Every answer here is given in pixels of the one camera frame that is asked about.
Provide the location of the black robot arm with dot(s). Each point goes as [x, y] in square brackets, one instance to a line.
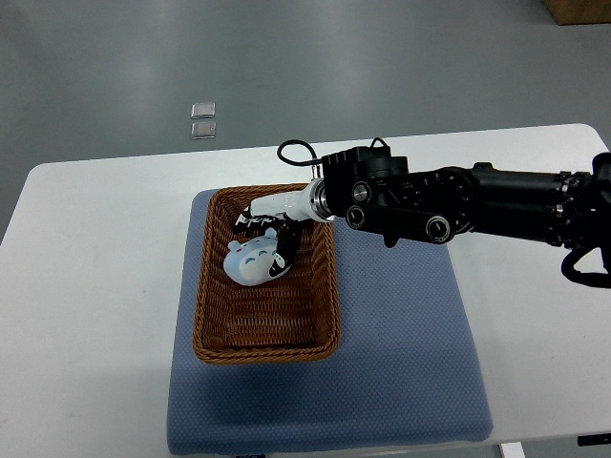
[375, 192]

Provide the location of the brown wicker basket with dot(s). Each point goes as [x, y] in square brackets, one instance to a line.
[295, 318]

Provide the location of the upper metal floor plate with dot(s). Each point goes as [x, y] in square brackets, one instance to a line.
[203, 110]

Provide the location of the blue fabric mat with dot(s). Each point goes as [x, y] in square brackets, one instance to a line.
[406, 371]

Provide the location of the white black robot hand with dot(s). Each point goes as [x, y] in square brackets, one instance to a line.
[269, 212]

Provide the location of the lower metal floor plate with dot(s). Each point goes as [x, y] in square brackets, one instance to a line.
[203, 130]

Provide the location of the blue white plush toy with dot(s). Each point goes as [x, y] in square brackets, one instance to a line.
[256, 261]

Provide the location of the white table leg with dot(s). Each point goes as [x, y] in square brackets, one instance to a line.
[512, 450]

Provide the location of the metal floor plate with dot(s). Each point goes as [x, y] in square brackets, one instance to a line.
[203, 130]
[203, 110]

